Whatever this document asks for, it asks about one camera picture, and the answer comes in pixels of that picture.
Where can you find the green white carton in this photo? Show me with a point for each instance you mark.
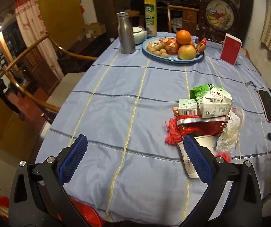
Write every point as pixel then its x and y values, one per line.
pixel 213 101

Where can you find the clear orange snack bag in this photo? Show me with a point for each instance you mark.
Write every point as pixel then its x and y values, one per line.
pixel 169 45

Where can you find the steel bottle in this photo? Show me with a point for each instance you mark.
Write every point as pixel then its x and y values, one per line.
pixel 126 35

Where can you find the blue striped tablecloth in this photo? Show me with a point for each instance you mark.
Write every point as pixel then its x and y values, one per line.
pixel 126 99

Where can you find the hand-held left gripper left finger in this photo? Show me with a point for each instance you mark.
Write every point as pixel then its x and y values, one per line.
pixel 73 156

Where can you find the red foil wrapper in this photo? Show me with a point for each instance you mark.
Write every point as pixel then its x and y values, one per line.
pixel 201 128

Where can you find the red box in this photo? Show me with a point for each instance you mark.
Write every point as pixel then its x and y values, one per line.
pixel 230 49

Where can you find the clear plastic bag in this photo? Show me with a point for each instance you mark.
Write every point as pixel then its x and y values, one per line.
pixel 230 132

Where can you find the carved wooden chair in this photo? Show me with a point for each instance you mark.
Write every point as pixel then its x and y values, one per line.
pixel 189 16

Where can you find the round embroidered table screen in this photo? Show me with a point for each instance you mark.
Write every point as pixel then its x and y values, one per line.
pixel 218 14

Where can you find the orange snack box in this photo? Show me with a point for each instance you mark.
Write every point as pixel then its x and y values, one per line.
pixel 175 111

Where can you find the red yarn tassel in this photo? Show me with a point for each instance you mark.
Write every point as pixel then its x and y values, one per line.
pixel 173 132

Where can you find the small green white box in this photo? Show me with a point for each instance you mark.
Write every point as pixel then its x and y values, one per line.
pixel 188 106

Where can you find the wooden armchair with cushion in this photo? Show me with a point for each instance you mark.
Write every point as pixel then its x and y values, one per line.
pixel 62 92

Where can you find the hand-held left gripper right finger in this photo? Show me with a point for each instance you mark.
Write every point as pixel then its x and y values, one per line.
pixel 197 158

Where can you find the orange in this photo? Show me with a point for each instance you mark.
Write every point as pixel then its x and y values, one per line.
pixel 183 37

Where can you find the cardboard boxes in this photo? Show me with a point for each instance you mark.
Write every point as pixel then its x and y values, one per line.
pixel 95 29

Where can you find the yellow green canister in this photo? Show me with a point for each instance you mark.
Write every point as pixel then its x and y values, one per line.
pixel 150 16

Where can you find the red candy packet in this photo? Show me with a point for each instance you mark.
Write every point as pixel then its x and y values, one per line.
pixel 200 46

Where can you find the blue fruit plate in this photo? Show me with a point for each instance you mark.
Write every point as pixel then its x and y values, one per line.
pixel 171 58

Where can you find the pile of walnuts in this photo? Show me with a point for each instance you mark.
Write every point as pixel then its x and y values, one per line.
pixel 159 52

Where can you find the smartphone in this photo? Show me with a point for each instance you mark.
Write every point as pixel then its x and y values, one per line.
pixel 268 106

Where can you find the red plastic basket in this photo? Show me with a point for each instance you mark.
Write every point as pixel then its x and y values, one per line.
pixel 88 215

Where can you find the floral curtain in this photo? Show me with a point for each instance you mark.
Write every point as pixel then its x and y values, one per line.
pixel 33 28

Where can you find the white paper cup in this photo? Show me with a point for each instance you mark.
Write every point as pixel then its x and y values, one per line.
pixel 187 166

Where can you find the carved wooden panel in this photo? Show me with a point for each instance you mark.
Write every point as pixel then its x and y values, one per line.
pixel 40 75

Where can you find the yellow apple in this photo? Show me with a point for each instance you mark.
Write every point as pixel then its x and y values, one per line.
pixel 186 52

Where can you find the white lidded jar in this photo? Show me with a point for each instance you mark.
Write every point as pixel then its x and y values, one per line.
pixel 137 36

